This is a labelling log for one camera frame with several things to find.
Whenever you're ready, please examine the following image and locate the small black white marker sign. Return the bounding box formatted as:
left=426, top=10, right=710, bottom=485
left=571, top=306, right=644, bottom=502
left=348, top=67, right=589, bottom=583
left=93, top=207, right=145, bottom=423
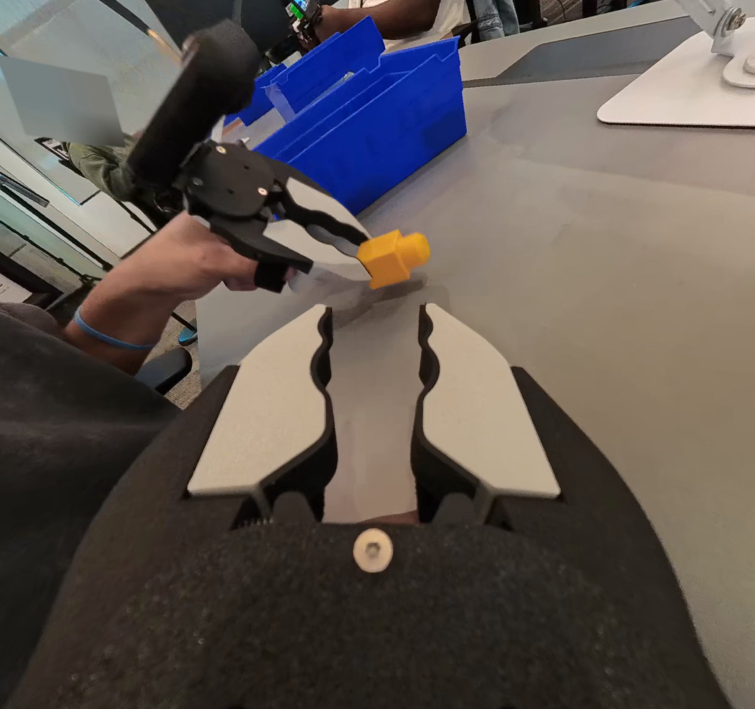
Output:
left=32, top=137, right=77, bottom=161

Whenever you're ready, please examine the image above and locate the person's left forearm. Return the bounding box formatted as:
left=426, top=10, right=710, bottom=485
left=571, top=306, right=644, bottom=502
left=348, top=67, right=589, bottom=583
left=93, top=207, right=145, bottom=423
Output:
left=62, top=284, right=172, bottom=376

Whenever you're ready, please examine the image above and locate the yellow toy block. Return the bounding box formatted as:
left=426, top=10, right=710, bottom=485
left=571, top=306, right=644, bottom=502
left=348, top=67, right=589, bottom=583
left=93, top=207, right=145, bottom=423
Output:
left=357, top=229, right=431, bottom=290

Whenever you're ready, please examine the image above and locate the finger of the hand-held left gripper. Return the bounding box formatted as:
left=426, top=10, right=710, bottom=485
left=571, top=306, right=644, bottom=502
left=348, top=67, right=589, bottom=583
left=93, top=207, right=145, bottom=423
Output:
left=265, top=219, right=374, bottom=295
left=276, top=175, right=372, bottom=247

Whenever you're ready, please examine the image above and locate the blue wristband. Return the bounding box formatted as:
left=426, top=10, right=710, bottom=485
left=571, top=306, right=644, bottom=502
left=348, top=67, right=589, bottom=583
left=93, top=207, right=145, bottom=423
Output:
left=74, top=307, right=157, bottom=351

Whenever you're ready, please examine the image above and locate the person's dark sweatshirt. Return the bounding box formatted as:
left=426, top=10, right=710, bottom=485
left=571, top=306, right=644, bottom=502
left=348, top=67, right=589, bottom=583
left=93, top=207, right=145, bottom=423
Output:
left=0, top=302, right=184, bottom=709

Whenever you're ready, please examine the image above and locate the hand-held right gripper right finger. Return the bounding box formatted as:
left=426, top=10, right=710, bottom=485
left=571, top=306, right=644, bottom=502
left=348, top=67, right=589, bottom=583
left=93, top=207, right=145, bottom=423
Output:
left=410, top=302, right=562, bottom=526

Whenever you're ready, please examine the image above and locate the grey desk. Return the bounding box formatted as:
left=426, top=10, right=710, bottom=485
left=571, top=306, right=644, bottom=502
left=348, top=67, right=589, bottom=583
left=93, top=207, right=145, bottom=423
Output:
left=195, top=0, right=755, bottom=709

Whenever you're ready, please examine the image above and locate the person's left hand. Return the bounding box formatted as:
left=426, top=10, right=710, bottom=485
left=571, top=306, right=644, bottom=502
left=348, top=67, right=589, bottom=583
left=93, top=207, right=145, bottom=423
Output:
left=125, top=210, right=300, bottom=322

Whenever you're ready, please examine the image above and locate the black chair armrest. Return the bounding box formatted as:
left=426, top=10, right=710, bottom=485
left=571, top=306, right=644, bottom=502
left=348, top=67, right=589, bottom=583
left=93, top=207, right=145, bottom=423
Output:
left=134, top=346, right=193, bottom=395

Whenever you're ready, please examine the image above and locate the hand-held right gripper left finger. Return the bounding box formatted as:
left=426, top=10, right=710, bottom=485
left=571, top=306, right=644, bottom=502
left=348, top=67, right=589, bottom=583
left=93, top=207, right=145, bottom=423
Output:
left=188, top=303, right=340, bottom=518

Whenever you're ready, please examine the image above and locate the office chair base with casters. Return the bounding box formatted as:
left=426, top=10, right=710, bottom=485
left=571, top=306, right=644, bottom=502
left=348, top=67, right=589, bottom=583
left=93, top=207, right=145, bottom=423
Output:
left=171, top=308, right=200, bottom=348

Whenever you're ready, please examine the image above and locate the blue plastic bin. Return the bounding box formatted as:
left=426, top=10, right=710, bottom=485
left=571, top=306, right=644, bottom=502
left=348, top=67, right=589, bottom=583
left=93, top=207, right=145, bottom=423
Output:
left=252, top=37, right=468, bottom=216
left=223, top=16, right=385, bottom=127

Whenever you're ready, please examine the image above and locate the white flat base plate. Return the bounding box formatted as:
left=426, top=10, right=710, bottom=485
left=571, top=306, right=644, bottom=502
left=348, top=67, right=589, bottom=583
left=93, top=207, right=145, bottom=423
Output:
left=597, top=31, right=755, bottom=129

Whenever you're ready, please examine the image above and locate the clear plastic sheet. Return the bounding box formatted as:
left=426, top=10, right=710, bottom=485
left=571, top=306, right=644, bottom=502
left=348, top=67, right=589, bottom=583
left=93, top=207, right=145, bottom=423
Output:
left=264, top=71, right=357, bottom=119

